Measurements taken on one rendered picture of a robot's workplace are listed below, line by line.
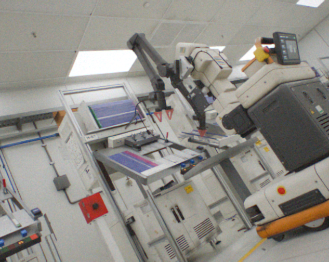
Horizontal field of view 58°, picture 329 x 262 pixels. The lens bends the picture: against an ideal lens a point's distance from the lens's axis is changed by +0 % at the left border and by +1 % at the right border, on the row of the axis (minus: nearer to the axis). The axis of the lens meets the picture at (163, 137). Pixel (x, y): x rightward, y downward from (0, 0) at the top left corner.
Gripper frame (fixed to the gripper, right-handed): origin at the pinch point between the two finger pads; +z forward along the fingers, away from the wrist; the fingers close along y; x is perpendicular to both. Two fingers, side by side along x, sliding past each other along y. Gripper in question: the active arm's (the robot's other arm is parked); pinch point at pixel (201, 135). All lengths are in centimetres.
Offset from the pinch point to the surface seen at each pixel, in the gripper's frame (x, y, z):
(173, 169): 18, 60, 15
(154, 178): 17, 80, 18
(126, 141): -45, 56, 4
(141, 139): -36, 47, 2
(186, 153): 5.9, 30.1, 9.9
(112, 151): -44, 73, 9
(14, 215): -2, 172, 21
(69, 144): -97, 87, 10
